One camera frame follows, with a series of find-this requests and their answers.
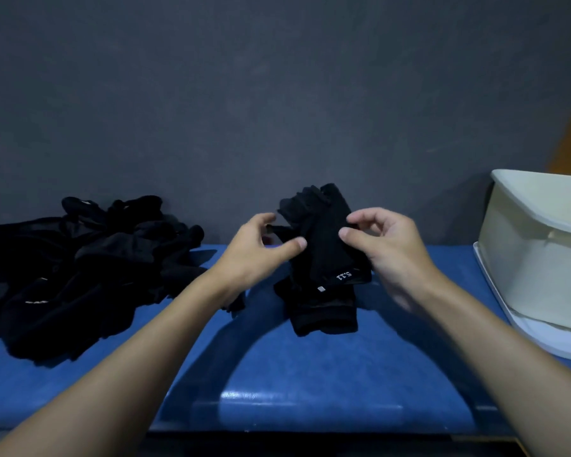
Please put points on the person's left forearm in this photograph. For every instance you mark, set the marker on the person's left forearm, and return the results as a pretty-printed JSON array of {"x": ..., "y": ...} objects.
[{"x": 123, "y": 380}]

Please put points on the person's right hand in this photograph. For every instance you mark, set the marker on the person's right hand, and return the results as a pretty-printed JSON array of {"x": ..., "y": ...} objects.
[{"x": 395, "y": 252}]

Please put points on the person's left hand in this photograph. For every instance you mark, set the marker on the person's left hand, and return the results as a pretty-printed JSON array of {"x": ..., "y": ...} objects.
[{"x": 247, "y": 261}]

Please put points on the pile of black gloves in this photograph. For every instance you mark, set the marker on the pile of black gloves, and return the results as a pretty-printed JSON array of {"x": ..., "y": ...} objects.
[{"x": 85, "y": 276}]

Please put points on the white storage box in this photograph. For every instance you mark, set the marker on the white storage box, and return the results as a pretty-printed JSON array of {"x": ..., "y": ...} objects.
[{"x": 533, "y": 261}]

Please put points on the person's right forearm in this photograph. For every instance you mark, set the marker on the person's right forearm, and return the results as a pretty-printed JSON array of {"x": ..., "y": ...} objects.
[{"x": 504, "y": 371}]

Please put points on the blue padded bench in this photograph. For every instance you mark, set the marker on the blue padded bench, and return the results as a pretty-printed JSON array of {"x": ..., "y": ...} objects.
[{"x": 314, "y": 376}]

